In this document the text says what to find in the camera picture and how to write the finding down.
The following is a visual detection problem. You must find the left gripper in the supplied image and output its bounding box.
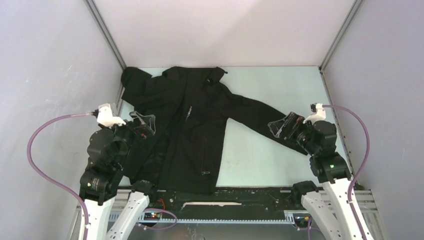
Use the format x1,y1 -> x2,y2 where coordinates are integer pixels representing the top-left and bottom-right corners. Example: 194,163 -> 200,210
100,109 -> 156,167

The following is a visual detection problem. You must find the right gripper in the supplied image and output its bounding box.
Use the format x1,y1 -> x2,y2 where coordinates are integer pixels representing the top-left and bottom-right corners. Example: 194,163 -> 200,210
267,111 -> 318,155

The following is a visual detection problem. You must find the black jacket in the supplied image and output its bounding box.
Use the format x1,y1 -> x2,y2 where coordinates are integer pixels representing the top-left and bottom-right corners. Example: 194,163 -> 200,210
120,66 -> 306,194

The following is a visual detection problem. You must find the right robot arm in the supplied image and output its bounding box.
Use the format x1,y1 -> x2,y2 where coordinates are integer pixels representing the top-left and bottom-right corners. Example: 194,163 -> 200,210
268,112 -> 373,240

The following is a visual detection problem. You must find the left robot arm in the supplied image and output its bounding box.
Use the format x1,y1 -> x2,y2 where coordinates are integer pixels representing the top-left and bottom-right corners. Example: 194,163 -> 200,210
78,106 -> 158,240

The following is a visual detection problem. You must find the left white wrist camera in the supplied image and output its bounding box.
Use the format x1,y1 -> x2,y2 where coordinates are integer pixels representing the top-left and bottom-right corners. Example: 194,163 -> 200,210
96,103 -> 126,128

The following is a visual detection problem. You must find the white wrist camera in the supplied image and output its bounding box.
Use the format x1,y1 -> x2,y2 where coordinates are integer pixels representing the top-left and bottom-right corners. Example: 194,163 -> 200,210
96,103 -> 126,128
303,103 -> 327,124

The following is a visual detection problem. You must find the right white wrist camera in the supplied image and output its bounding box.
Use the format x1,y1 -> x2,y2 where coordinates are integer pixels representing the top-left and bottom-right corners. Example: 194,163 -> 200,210
303,103 -> 327,124

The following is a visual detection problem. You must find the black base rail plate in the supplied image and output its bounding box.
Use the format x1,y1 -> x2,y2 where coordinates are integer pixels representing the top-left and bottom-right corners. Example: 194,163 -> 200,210
150,187 -> 308,220

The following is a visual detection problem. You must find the grey slotted cable duct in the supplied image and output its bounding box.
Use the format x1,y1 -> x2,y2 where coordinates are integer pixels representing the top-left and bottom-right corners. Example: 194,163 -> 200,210
109,211 -> 312,225

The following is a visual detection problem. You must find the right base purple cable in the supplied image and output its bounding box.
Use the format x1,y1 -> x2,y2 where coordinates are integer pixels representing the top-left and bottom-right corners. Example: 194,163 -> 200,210
296,217 -> 322,233

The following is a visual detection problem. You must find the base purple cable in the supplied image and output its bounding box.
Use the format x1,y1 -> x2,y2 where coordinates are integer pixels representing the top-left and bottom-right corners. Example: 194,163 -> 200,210
137,208 -> 178,231
296,217 -> 322,233

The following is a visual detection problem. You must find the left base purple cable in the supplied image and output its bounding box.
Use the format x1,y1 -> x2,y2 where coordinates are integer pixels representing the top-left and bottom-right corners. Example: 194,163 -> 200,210
137,208 -> 178,231

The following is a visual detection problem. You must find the left aluminium frame post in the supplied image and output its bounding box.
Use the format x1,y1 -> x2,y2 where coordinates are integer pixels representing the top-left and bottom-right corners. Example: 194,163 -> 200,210
83,0 -> 127,69

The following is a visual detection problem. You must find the aluminium frame post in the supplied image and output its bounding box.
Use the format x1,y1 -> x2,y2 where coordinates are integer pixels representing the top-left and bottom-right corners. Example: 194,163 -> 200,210
319,0 -> 365,74
83,0 -> 127,69

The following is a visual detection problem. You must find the right aluminium frame post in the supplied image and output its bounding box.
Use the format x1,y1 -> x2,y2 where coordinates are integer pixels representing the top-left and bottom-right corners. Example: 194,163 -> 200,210
319,0 -> 365,74

